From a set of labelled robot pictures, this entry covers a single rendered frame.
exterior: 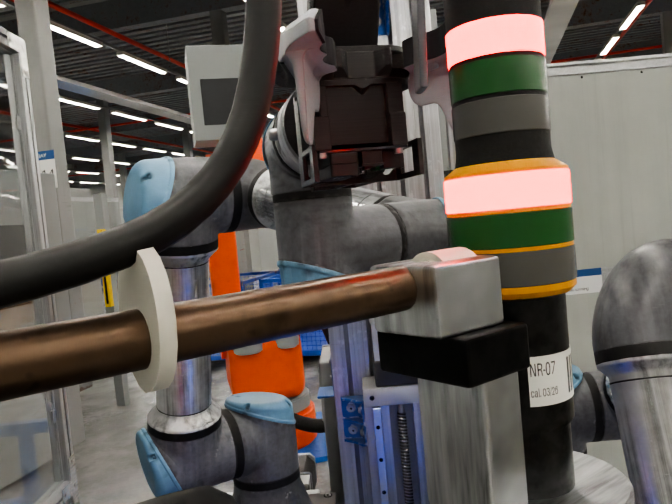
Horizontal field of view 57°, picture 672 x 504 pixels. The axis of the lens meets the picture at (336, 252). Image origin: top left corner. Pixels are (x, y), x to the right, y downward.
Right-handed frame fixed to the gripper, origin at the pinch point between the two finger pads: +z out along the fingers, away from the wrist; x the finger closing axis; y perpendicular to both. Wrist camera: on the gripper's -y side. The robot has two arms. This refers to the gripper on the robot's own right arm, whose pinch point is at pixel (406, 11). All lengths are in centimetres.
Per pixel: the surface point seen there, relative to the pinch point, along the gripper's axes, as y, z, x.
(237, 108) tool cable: 6.5, 12.6, 9.3
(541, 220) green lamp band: 10.1, 10.1, -0.3
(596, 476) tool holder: 19.7, 8.6, -2.6
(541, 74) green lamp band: 5.3, 9.3, -1.2
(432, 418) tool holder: 16.5, 8.7, 3.5
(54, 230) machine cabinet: -1, -470, 116
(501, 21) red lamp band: 3.5, 9.5, 0.2
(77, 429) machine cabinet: 150, -469, 116
